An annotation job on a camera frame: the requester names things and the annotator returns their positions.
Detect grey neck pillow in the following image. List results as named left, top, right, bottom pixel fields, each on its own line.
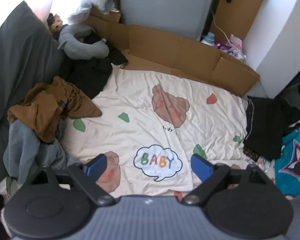
left=58, top=25, right=110, bottom=60

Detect flattened cardboard sheet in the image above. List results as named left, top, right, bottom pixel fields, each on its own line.
left=86, top=6, right=261, bottom=97

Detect grey upright mattress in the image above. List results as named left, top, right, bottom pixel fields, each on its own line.
left=119, top=0, right=218, bottom=42

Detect bear print bed sheet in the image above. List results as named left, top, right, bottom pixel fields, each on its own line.
left=62, top=69, right=275, bottom=198

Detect teal garment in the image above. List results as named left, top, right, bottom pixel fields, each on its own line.
left=275, top=124, right=300, bottom=197

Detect pink plastic bag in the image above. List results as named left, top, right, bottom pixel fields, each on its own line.
left=230, top=34, right=243, bottom=49

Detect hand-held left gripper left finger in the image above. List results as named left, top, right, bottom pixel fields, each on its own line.
left=30, top=154, right=115, bottom=205

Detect grey-blue garment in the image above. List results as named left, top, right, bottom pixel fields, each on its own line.
left=4, top=120, right=75, bottom=180

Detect black bag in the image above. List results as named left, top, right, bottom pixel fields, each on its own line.
left=282, top=97, right=300, bottom=135

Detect dark grey duvet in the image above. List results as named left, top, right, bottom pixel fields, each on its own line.
left=0, top=1, right=65, bottom=140

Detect black shorts with patterned lining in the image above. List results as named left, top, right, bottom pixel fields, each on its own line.
left=243, top=96, right=290, bottom=160

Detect white cloth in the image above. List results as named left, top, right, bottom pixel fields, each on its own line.
left=0, top=177, right=23, bottom=203

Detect black cloth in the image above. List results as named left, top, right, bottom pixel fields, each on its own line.
left=109, top=48, right=129, bottom=67

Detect brown garment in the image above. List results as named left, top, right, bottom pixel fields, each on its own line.
left=7, top=76, right=102, bottom=144

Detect black clothes pile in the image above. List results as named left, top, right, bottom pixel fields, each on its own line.
left=59, top=34, right=113, bottom=99

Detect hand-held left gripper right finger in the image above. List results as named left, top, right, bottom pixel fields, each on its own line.
left=182, top=154, right=272, bottom=205

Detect leopard print garment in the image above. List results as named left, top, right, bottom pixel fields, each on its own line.
left=243, top=147, right=260, bottom=163

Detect brown teddy bear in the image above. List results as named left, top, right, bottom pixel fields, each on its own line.
left=47, top=14, right=63, bottom=34

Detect detergent bottle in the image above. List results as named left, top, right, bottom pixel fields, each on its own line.
left=201, top=32, right=215, bottom=45

